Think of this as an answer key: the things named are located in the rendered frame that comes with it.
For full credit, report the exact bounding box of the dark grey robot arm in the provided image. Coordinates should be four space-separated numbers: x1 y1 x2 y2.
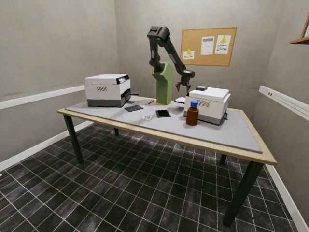
147 26 195 83

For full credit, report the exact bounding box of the brown bottle with blue cap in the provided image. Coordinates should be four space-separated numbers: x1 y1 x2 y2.
186 101 199 126

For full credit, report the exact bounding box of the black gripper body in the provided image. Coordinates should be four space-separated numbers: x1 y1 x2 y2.
177 77 190 86

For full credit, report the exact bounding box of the white multi-well plate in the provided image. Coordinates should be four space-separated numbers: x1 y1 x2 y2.
176 97 185 102

